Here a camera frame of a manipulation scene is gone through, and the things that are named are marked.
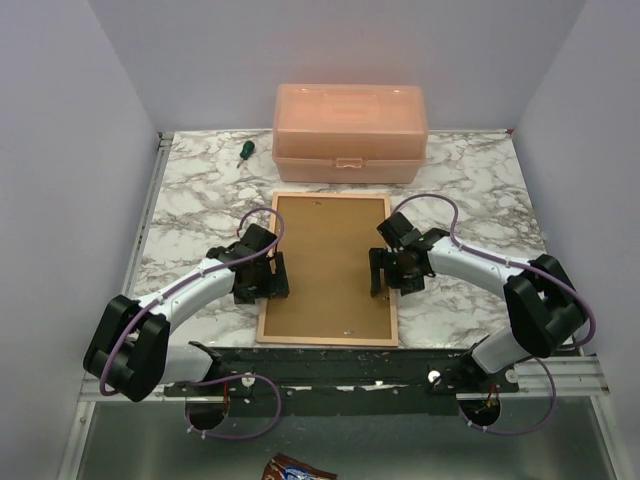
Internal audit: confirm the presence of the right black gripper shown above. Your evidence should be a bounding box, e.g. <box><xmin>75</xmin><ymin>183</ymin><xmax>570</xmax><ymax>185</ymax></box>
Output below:
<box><xmin>370</xmin><ymin>246</ymin><xmax>425</xmax><ymax>295</ymax></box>

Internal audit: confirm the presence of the brown fibreboard backing board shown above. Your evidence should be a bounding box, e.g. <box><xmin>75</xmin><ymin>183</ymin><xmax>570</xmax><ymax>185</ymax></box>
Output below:
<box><xmin>263</xmin><ymin>196</ymin><xmax>396</xmax><ymax>340</ymax></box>

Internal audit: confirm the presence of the pink wooden picture frame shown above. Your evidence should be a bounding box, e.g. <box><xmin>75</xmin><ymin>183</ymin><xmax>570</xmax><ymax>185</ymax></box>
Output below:
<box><xmin>254</xmin><ymin>190</ymin><xmax>401</xmax><ymax>348</ymax></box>

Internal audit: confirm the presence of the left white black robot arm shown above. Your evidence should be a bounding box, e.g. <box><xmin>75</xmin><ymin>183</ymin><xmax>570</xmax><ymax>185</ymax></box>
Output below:
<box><xmin>83</xmin><ymin>224</ymin><xmax>289</xmax><ymax>402</ymax></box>

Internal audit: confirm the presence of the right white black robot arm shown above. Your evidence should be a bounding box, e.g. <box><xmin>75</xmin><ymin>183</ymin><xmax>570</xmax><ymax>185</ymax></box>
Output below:
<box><xmin>369</xmin><ymin>212</ymin><xmax>588</xmax><ymax>392</ymax></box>

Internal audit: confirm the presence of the orange translucent plastic toolbox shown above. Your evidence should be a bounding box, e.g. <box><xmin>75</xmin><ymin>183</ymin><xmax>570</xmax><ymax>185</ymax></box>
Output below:
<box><xmin>272</xmin><ymin>84</ymin><xmax>429</xmax><ymax>184</ymax></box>

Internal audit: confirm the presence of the brown snack wrapper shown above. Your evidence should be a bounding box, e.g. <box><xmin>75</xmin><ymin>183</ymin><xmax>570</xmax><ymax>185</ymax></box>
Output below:
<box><xmin>261</xmin><ymin>453</ymin><xmax>338</xmax><ymax>480</ymax></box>

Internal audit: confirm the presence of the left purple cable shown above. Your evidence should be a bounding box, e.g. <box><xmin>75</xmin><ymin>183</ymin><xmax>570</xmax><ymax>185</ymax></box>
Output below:
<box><xmin>99</xmin><ymin>206</ymin><xmax>286</xmax><ymax>442</ymax></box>

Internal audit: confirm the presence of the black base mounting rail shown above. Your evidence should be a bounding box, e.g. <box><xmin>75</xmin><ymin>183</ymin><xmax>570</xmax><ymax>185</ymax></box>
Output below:
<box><xmin>145</xmin><ymin>342</ymin><xmax>518</xmax><ymax>428</ymax></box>

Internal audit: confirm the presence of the green handled screwdriver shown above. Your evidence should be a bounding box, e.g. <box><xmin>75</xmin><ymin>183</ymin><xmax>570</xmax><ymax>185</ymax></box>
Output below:
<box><xmin>236</xmin><ymin>140</ymin><xmax>255</xmax><ymax>168</ymax></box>

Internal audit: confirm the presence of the aluminium extrusion rail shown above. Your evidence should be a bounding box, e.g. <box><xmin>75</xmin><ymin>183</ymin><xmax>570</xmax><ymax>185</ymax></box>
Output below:
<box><xmin>64</xmin><ymin>131</ymin><xmax>615</xmax><ymax>479</ymax></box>

